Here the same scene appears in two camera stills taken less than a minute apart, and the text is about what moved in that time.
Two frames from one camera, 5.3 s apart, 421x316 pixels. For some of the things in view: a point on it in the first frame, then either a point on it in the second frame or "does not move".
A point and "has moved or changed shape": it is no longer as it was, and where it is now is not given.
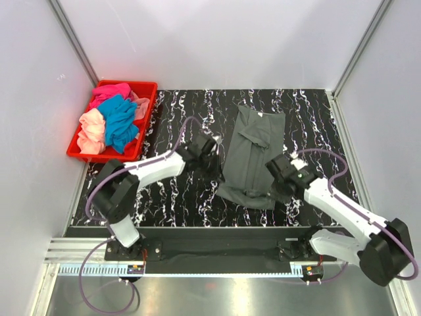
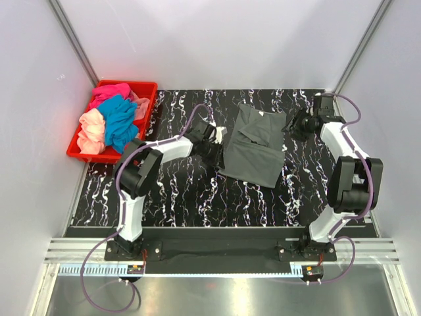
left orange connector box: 135,269 does not move
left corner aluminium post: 75,43 does not move
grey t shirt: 256,138 has moved or changed shape
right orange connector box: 316,270 does not move
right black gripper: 277,196 to 293,124
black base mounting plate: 219,252 does not move
